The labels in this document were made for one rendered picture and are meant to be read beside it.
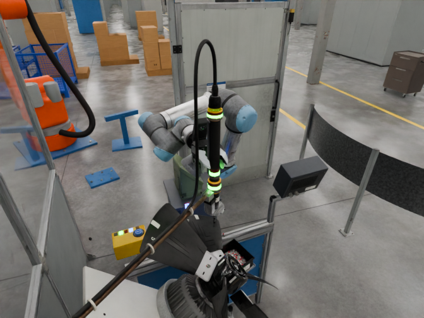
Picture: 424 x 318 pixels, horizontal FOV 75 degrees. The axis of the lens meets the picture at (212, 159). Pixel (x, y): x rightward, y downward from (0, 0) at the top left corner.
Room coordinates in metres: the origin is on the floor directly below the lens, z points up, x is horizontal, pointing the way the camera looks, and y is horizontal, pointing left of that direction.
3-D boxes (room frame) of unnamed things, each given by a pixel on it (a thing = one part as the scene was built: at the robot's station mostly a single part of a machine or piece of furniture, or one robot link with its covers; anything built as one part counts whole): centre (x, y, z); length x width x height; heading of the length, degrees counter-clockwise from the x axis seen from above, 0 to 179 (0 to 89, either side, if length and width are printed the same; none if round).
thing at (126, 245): (0.94, 0.40, 1.02); 0.16 x 0.10 x 0.11; 112
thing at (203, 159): (0.71, 0.03, 1.63); 0.09 x 0.03 x 0.06; 10
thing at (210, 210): (0.71, 0.00, 1.49); 0.09 x 0.07 x 0.10; 147
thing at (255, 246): (1.09, 0.04, 0.45); 0.82 x 0.02 x 0.66; 112
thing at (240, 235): (1.09, 0.04, 0.82); 0.90 x 0.04 x 0.08; 112
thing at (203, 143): (0.82, 0.04, 1.63); 0.12 x 0.08 x 0.09; 22
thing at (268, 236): (1.25, -0.36, 0.39); 0.04 x 0.04 x 0.78; 22
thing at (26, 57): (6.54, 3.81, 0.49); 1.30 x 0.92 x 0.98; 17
